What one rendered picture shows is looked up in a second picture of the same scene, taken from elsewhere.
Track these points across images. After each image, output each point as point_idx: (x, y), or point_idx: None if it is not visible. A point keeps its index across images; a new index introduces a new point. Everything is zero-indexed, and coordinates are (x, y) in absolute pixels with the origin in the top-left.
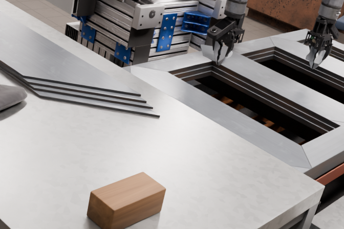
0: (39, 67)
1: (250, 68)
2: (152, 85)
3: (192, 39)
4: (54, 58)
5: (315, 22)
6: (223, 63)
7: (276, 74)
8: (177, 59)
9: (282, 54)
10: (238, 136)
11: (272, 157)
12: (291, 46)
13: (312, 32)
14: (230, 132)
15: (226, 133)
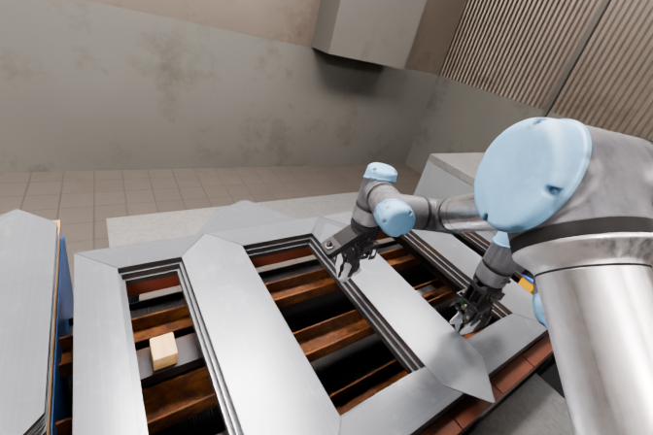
0: None
1: (416, 319)
2: (515, 289)
3: None
4: None
5: (380, 227)
6: (451, 333)
7: (380, 305)
8: (511, 344)
9: None
10: (463, 172)
11: (449, 163)
12: (298, 419)
13: (376, 239)
14: (467, 174)
15: (469, 174)
